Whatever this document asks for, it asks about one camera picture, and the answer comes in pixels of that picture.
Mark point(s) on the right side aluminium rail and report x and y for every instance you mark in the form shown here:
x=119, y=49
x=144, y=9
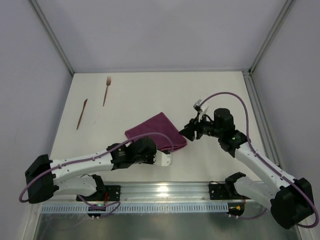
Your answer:
x=265, y=132

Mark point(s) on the right corner aluminium post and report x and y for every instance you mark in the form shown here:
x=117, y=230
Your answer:
x=272, y=33

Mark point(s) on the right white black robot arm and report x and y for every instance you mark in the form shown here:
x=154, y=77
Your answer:
x=288, y=199

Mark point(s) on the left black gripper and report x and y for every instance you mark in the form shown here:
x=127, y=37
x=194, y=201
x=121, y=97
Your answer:
x=151, y=155

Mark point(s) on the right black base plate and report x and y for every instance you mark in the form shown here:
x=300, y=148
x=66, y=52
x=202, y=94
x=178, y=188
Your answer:
x=223, y=191

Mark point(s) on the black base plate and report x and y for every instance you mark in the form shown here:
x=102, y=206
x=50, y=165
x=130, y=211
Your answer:
x=223, y=191
x=112, y=193

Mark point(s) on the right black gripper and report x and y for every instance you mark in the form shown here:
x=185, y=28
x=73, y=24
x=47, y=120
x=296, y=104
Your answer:
x=194, y=130

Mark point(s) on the left corner aluminium post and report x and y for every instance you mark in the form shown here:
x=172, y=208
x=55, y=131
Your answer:
x=51, y=35

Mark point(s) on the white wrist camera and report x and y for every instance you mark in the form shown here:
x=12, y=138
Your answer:
x=162, y=159
x=201, y=109

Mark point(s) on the purple satin napkin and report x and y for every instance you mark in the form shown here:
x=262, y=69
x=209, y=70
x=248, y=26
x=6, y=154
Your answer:
x=159, y=124

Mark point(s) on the grey slotted cable duct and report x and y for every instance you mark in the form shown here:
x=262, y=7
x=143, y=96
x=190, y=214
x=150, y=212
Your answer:
x=137, y=208

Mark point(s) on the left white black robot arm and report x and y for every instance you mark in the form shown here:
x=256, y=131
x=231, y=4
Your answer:
x=78, y=176

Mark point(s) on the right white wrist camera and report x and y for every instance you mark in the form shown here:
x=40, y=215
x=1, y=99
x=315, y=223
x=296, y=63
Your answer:
x=201, y=109

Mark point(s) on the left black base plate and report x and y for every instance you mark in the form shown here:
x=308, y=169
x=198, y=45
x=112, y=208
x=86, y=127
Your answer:
x=112, y=193

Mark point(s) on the corner aluminium post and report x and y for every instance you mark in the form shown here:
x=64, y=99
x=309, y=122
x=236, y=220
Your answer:
x=51, y=35
x=272, y=33

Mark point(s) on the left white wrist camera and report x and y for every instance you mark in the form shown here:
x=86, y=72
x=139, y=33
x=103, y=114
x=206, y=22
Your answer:
x=162, y=159

